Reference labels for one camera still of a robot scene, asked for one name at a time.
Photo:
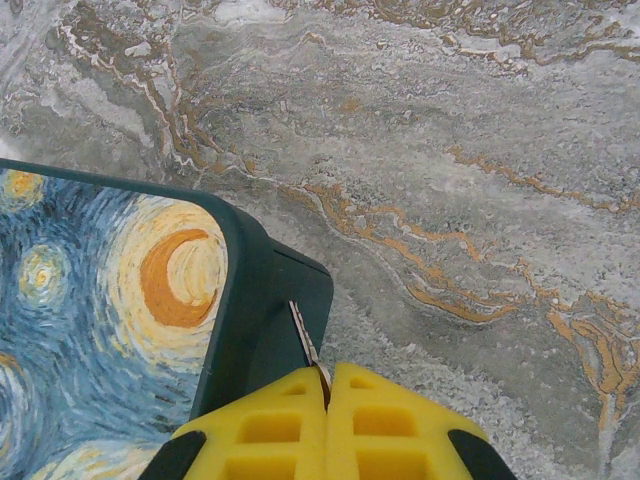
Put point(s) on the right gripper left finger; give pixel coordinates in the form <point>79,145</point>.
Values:
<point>280,435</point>

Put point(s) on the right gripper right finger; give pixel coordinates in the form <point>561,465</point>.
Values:
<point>385,450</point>

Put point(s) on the silver padlock key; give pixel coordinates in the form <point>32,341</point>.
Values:
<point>306,337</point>

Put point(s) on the starry night print tin box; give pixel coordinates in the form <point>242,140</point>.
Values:
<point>100,300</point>

